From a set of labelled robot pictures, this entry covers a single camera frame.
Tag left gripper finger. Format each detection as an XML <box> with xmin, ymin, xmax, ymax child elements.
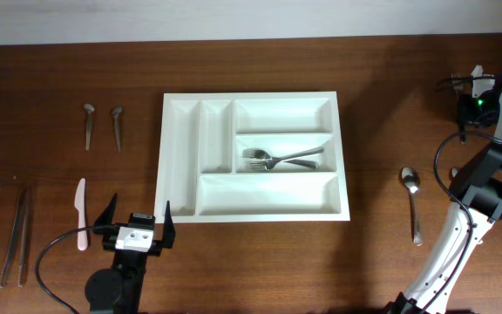
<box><xmin>161</xmin><ymin>201</ymin><xmax>176</xmax><ymax>249</ymax></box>
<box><xmin>94</xmin><ymin>194</ymin><xmax>118</xmax><ymax>226</ymax></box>

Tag steel fork dark handle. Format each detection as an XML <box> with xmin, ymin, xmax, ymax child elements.
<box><xmin>451</xmin><ymin>72</ymin><xmax>465</xmax><ymax>132</ymax></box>

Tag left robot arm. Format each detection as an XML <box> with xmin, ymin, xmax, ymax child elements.
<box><xmin>85</xmin><ymin>195</ymin><xmax>176</xmax><ymax>314</ymax></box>

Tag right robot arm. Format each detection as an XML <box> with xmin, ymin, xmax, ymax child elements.
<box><xmin>383</xmin><ymin>66</ymin><xmax>502</xmax><ymax>314</ymax></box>

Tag pink plastic knife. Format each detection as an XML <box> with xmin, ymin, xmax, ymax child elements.
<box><xmin>74</xmin><ymin>178</ymin><xmax>89</xmax><ymax>251</ymax></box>

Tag white plastic cutlery tray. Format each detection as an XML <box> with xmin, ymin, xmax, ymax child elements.
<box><xmin>154</xmin><ymin>92</ymin><xmax>350</xmax><ymax>223</ymax></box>

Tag steel tongs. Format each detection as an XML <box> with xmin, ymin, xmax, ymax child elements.
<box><xmin>0</xmin><ymin>188</ymin><xmax>30</xmax><ymax>289</ymax></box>

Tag small steel spoon right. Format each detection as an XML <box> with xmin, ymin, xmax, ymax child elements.
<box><xmin>112</xmin><ymin>106</ymin><xmax>123</xmax><ymax>153</ymax></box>

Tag small steel spoon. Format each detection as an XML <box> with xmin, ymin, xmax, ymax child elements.
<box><xmin>84</xmin><ymin>103</ymin><xmax>95</xmax><ymax>151</ymax></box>
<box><xmin>112</xmin><ymin>106</ymin><xmax>123</xmax><ymax>153</ymax></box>

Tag small steel spoon left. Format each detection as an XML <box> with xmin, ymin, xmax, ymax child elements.
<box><xmin>84</xmin><ymin>103</ymin><xmax>95</xmax><ymax>151</ymax></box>

